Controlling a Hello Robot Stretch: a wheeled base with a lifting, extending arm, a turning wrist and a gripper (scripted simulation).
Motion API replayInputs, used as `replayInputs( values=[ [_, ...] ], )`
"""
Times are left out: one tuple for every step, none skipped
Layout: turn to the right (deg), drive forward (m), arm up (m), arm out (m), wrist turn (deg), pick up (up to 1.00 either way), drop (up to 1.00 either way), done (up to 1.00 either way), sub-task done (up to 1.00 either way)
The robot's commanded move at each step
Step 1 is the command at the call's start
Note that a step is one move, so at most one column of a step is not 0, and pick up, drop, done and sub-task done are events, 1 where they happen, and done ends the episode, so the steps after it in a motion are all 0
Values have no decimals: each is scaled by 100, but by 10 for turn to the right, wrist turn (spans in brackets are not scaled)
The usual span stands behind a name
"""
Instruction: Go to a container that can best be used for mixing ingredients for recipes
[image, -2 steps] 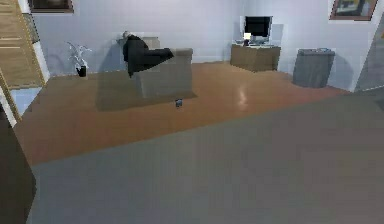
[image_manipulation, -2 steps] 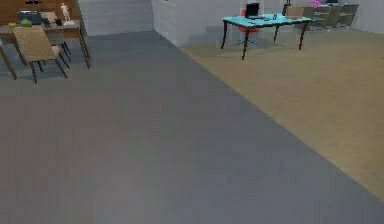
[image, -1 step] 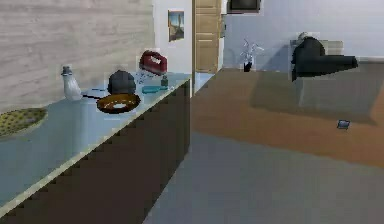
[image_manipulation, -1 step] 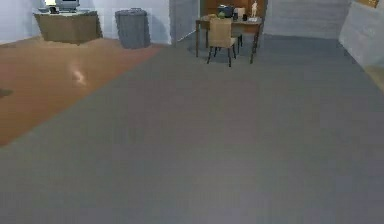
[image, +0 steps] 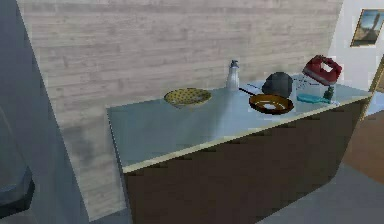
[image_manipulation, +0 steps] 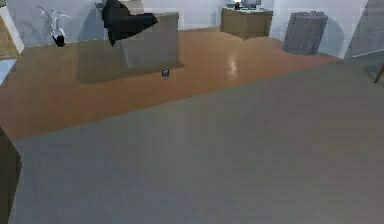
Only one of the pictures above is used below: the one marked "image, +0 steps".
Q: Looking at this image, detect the yellow dotted bowl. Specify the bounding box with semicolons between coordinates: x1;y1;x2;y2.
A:
163;87;213;109

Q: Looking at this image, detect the clear soap dispenser bottle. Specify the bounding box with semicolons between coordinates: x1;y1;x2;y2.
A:
225;59;241;91

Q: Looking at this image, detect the dark brown kitchen counter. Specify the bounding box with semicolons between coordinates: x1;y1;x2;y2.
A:
105;75;373;224

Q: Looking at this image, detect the brown frying pan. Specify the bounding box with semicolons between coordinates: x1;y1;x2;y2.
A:
238;87;295;116

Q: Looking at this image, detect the teal spatula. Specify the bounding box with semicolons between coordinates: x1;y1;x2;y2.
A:
296;93;332;105

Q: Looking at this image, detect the dark green small bottle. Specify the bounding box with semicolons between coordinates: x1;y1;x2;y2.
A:
323;85;335;102

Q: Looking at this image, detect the grey appliance with black base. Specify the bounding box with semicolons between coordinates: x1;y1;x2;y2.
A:
0;105;36;220

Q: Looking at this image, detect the framed wall picture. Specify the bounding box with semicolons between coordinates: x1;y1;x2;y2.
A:
349;8;384;48

